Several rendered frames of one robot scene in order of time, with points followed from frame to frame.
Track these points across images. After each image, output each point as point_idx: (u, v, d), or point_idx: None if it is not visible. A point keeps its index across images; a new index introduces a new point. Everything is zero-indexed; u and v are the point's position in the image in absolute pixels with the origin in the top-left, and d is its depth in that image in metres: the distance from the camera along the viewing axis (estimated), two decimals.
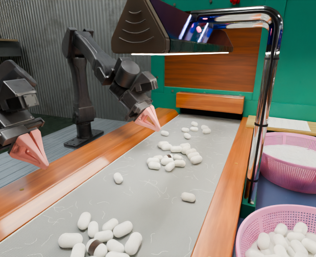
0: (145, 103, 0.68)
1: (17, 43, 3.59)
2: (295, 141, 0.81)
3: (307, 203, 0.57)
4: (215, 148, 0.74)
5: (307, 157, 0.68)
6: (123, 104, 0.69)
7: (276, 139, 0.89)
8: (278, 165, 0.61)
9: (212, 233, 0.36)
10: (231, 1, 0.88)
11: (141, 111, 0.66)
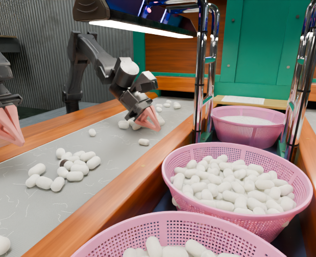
0: (145, 103, 0.68)
1: (16, 40, 3.73)
2: (251, 113, 0.94)
3: (246, 154, 0.71)
4: (180, 117, 0.87)
5: (254, 122, 0.81)
6: (123, 104, 0.69)
7: None
8: (225, 126, 0.74)
9: (151, 155, 0.50)
10: None
11: (141, 111, 0.66)
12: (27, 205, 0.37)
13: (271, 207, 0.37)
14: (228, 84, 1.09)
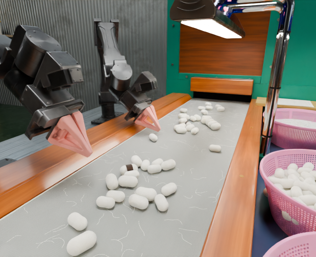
0: (145, 103, 0.68)
1: None
2: (300, 117, 0.91)
3: (312, 160, 0.67)
4: (230, 120, 0.84)
5: (311, 126, 0.78)
6: (123, 104, 0.69)
7: (283, 117, 0.99)
8: (287, 130, 0.71)
9: (240, 164, 0.46)
10: None
11: (141, 111, 0.66)
12: (137, 221, 0.34)
13: None
14: None
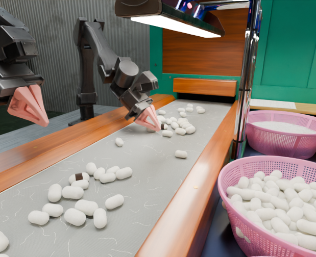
0: (145, 103, 0.67)
1: None
2: (283, 119, 0.88)
3: (288, 165, 0.64)
4: (208, 123, 0.81)
5: (291, 129, 0.75)
6: (123, 104, 0.69)
7: (266, 119, 0.95)
8: (263, 134, 0.68)
9: (199, 173, 0.43)
10: None
11: (142, 111, 0.66)
12: (67, 240, 0.31)
13: None
14: (254, 86, 1.02)
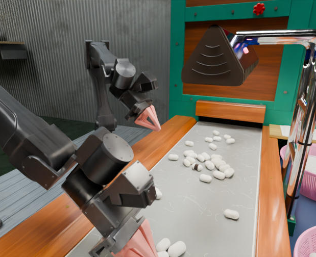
0: (145, 103, 0.68)
1: (23, 46, 3.60)
2: None
3: None
4: (243, 159, 0.74)
5: None
6: (123, 104, 0.69)
7: None
8: (311, 179, 0.62)
9: (269, 255, 0.37)
10: (254, 11, 0.88)
11: (141, 111, 0.66)
12: None
13: None
14: (284, 112, 0.96)
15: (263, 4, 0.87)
